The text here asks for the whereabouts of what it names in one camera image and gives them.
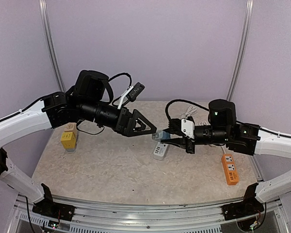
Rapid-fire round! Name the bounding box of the yellow cube socket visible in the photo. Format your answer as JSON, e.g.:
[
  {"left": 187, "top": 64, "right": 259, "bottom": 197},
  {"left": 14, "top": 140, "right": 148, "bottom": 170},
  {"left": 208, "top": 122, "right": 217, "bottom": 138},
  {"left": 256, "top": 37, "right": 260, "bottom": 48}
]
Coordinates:
[{"left": 61, "top": 132, "right": 76, "bottom": 150}]

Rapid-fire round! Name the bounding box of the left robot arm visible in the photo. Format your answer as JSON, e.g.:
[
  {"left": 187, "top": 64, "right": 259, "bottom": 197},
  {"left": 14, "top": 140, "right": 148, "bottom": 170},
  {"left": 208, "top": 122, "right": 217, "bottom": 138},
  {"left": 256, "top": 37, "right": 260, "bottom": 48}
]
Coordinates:
[{"left": 0, "top": 70, "right": 157, "bottom": 216}]

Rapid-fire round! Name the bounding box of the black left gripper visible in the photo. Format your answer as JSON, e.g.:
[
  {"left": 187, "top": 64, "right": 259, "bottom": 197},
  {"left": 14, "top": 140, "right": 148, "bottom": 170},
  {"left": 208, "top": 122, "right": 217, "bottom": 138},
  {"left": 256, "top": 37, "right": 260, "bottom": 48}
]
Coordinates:
[{"left": 79, "top": 98, "right": 157, "bottom": 137}]

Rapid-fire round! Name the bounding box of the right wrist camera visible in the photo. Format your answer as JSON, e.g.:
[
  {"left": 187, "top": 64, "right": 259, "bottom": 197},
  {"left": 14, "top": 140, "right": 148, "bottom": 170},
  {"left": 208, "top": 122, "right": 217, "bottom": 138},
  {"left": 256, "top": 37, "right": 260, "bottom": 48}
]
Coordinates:
[{"left": 181, "top": 116, "right": 195, "bottom": 139}]

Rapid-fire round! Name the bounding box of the orange power strip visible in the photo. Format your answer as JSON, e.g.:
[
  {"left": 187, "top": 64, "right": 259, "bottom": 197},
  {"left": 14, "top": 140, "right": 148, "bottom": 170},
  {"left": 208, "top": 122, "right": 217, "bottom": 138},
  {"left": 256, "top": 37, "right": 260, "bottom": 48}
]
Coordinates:
[{"left": 221, "top": 154, "right": 239, "bottom": 185}]

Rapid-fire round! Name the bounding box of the white power strip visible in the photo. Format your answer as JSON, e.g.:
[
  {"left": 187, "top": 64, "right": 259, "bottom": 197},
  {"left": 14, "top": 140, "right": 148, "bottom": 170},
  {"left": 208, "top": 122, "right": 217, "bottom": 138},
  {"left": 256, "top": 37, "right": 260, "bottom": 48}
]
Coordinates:
[{"left": 153, "top": 142, "right": 169, "bottom": 161}]

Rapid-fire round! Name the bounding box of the beige cube socket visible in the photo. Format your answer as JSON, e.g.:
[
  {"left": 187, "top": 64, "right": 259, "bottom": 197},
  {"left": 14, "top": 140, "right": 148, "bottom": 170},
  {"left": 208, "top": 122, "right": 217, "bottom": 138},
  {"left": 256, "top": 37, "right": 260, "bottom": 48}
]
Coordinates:
[{"left": 64, "top": 122, "right": 78, "bottom": 133}]

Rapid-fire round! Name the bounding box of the small blue plug adapter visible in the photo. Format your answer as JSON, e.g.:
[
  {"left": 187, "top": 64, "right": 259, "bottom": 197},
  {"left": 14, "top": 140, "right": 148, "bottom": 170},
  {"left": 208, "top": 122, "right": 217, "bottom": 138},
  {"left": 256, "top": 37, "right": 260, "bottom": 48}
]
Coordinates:
[{"left": 151, "top": 130, "right": 171, "bottom": 142}]

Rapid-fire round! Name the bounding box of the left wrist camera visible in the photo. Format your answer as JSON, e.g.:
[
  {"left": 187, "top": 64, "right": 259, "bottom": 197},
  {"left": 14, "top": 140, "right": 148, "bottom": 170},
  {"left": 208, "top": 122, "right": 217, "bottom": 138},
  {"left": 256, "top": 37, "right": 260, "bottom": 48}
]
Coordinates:
[{"left": 117, "top": 82, "right": 145, "bottom": 109}]

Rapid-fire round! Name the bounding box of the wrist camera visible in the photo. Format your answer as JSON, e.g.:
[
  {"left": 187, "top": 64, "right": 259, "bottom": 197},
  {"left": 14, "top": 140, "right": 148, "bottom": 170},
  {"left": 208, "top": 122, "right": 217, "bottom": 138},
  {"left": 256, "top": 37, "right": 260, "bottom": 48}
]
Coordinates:
[
  {"left": 117, "top": 82, "right": 145, "bottom": 109},
  {"left": 181, "top": 116, "right": 195, "bottom": 139}
]

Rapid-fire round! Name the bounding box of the right aluminium post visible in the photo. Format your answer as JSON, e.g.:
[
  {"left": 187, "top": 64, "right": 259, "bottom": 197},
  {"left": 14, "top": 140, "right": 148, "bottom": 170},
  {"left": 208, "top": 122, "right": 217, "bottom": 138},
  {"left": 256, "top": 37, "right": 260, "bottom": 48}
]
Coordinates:
[{"left": 226, "top": 0, "right": 254, "bottom": 101}]

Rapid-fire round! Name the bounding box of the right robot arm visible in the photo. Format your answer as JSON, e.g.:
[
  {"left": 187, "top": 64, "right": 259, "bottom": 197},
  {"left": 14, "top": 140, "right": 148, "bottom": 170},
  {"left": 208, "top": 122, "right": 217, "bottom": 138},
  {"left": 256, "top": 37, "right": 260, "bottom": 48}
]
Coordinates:
[{"left": 162, "top": 99, "right": 291, "bottom": 216}]

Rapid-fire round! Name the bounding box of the aluminium post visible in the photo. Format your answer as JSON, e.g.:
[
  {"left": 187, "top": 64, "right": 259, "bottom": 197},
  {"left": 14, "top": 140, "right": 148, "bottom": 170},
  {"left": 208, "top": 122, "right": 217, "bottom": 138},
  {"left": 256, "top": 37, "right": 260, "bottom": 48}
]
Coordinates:
[
  {"left": 226, "top": 0, "right": 254, "bottom": 101},
  {"left": 38, "top": 0, "right": 66, "bottom": 92}
]

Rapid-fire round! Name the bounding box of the left aluminium post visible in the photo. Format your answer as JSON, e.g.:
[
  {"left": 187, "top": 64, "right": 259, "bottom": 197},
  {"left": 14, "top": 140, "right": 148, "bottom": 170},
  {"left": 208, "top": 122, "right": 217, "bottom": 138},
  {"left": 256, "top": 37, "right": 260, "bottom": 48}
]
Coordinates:
[{"left": 38, "top": 0, "right": 66, "bottom": 92}]

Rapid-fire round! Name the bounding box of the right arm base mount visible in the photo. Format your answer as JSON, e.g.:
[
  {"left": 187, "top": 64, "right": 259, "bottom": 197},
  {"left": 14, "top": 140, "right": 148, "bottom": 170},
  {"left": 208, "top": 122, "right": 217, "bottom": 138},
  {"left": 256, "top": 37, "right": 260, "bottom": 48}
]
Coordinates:
[{"left": 221, "top": 194, "right": 264, "bottom": 220}]

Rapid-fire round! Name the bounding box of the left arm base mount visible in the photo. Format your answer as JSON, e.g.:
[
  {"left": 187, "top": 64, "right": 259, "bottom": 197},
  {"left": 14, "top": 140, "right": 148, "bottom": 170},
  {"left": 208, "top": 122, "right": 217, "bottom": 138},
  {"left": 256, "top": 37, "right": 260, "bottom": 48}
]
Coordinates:
[{"left": 32, "top": 196, "right": 76, "bottom": 221}]

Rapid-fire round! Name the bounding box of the aluminium front rail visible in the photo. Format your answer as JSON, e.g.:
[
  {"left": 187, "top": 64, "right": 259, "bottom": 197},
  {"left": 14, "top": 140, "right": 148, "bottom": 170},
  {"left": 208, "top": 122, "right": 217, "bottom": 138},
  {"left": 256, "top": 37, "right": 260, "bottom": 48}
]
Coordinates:
[{"left": 7, "top": 195, "right": 290, "bottom": 233}]

